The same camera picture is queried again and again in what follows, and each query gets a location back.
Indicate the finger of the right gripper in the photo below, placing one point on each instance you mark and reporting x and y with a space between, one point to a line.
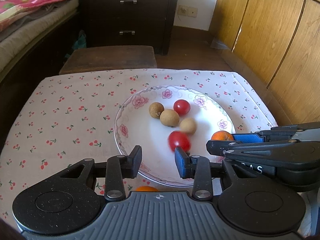
236 149
263 136

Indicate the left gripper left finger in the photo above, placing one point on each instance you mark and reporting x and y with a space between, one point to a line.
118 168

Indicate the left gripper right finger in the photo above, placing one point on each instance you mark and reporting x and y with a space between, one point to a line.
197 168

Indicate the orange mandarin with stem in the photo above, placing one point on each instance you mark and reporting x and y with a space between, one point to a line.
223 136

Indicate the red cherry tomato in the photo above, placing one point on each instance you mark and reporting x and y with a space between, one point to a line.
179 139
181 107

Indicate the tan longan fruit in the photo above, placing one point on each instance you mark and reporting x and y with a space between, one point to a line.
170 118
188 126
155 110

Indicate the white floral ceramic plate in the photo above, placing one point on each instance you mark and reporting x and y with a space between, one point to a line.
134 126

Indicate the cherry print tablecloth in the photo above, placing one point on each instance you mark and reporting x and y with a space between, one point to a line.
71 117

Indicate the wooden wardrobe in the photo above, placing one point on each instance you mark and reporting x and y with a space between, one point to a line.
274 44

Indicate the dark wooden stool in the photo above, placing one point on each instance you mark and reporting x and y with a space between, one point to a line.
109 58

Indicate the dark wooden nightstand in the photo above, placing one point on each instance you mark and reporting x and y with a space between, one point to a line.
128 23

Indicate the bed with beige mattress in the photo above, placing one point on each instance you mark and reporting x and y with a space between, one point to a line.
18 38

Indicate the floral red yellow quilt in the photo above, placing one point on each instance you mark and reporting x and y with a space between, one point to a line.
13 10

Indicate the wall power outlet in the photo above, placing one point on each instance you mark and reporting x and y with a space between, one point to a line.
187 11

